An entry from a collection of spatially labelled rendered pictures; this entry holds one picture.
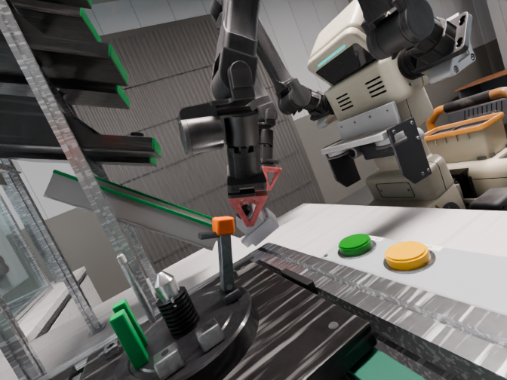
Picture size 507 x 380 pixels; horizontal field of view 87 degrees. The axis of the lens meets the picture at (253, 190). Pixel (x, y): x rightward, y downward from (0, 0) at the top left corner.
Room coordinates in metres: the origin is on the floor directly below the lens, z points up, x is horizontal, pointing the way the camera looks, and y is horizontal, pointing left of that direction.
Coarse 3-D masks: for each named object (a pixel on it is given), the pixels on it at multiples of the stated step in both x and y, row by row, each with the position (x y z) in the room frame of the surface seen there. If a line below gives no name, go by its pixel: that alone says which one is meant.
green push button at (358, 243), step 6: (354, 234) 0.33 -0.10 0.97; (360, 234) 0.32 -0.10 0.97; (366, 234) 0.32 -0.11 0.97; (342, 240) 0.33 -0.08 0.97; (348, 240) 0.32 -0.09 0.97; (354, 240) 0.32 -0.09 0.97; (360, 240) 0.31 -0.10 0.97; (366, 240) 0.30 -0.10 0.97; (342, 246) 0.32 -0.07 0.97; (348, 246) 0.31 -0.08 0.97; (354, 246) 0.30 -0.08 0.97; (360, 246) 0.30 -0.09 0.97; (366, 246) 0.30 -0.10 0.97; (372, 246) 0.30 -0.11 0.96; (342, 252) 0.31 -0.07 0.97; (348, 252) 0.30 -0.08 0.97; (354, 252) 0.30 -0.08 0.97; (360, 252) 0.30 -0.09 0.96
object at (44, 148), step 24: (0, 96) 0.43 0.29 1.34; (0, 120) 0.42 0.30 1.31; (24, 120) 0.43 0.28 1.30; (72, 120) 0.44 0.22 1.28; (0, 144) 0.42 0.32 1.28; (24, 144) 0.43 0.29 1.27; (48, 144) 0.43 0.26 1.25; (96, 144) 0.44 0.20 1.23; (120, 144) 0.45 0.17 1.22; (144, 144) 0.46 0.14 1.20
